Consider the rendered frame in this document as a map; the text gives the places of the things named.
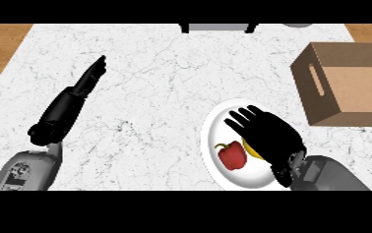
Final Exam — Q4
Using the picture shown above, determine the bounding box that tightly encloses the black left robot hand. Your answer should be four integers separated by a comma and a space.
27, 54, 108, 147

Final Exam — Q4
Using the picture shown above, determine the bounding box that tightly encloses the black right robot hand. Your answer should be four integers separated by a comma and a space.
223, 104, 309, 189

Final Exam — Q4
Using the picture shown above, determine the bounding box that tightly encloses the yellow lemon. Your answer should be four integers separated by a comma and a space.
241, 138, 266, 161

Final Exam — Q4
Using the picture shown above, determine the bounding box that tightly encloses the white round plate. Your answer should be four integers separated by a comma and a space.
200, 97, 293, 192

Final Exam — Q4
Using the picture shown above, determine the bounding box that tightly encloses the brown cardboard box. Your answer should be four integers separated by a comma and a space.
290, 41, 372, 128

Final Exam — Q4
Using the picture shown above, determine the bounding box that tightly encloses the red bell pepper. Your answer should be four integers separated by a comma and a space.
214, 140, 248, 171

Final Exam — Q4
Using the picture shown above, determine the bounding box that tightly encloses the grey round object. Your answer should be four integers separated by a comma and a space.
282, 23, 316, 29

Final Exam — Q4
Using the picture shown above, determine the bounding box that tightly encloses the grey appliance with black legs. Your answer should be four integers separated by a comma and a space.
179, 23, 259, 34

